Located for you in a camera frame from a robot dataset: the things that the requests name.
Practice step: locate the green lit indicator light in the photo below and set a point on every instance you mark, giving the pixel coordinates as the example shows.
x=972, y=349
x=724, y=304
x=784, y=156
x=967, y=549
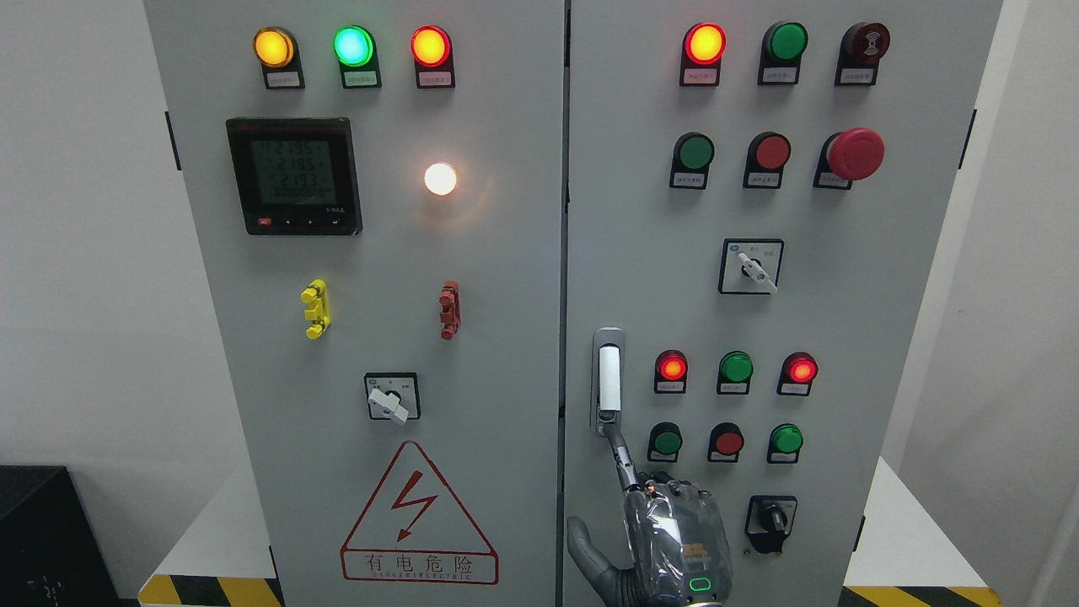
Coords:
x=357, y=55

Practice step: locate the white lit indicator light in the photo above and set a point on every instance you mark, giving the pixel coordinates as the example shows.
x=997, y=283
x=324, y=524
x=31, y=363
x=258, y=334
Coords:
x=440, y=178

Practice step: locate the top red lit indicator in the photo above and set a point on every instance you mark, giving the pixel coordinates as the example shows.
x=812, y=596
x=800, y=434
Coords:
x=701, y=55

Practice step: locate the silver door handle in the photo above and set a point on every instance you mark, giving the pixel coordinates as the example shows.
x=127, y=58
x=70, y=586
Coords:
x=606, y=395

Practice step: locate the left door selector switch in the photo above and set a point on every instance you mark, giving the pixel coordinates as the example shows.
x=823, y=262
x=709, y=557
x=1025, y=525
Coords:
x=393, y=396

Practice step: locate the right grey cabinet door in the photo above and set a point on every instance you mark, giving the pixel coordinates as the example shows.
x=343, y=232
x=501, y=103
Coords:
x=645, y=257

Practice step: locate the red push button upper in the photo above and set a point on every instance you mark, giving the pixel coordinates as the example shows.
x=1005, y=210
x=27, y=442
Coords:
x=766, y=159

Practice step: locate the yellow indicator light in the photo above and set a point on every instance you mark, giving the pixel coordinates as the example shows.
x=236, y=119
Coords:
x=279, y=58

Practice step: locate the left grey cabinet door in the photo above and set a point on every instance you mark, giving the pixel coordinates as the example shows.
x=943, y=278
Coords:
x=490, y=396

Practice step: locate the bottom black selector switch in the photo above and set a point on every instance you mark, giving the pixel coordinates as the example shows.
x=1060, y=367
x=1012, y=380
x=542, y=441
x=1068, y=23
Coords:
x=769, y=522

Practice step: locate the yellow terminal clip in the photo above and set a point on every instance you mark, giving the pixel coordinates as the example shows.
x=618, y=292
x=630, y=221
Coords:
x=315, y=298

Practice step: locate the red electric hazard sign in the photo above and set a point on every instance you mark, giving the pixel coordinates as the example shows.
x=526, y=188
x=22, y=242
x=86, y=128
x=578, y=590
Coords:
x=415, y=529

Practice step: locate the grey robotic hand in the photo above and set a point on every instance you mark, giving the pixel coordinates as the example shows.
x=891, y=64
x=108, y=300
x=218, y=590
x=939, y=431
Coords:
x=678, y=543

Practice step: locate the lower green indicator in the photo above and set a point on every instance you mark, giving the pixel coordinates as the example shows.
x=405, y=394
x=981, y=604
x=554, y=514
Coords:
x=734, y=373

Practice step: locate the dark red buzzer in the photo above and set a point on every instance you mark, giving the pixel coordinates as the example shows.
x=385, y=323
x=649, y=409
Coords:
x=862, y=48

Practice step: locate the lower red lit indicator left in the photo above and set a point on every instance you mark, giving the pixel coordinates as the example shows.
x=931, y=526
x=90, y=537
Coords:
x=671, y=371

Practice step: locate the green push button upper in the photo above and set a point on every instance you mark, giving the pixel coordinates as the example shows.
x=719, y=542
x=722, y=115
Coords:
x=691, y=160

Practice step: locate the black box at left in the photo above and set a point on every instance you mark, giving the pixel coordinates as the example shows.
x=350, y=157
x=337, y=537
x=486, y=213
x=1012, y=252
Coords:
x=49, y=555

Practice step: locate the white platform hazard striped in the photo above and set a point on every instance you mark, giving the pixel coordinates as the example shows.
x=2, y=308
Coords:
x=903, y=558

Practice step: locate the red emergency stop button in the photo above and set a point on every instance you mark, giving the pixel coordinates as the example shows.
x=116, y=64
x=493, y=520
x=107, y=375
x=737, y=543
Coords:
x=849, y=156

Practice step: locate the red lit indicator light left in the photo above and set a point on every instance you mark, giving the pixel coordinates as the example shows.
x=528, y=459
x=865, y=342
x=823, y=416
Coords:
x=433, y=55

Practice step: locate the red terminal clip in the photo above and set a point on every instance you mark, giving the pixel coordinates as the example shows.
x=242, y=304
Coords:
x=450, y=315

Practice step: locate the lower red button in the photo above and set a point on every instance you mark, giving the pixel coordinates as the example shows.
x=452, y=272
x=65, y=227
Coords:
x=725, y=444

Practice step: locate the top green indicator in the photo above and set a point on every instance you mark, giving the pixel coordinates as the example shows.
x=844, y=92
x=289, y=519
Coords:
x=781, y=51

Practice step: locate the black digital power meter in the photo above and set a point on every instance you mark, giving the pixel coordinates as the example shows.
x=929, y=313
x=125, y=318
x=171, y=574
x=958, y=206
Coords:
x=296, y=176

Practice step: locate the grey cabinet door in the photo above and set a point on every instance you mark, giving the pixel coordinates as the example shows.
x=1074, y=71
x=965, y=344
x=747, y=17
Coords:
x=490, y=396
x=645, y=257

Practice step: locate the upper right selector switch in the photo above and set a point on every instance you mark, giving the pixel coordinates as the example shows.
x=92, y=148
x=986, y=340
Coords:
x=750, y=266

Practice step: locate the lower red lit indicator right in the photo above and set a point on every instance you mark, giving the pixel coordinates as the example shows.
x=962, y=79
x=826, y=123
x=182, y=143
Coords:
x=797, y=374

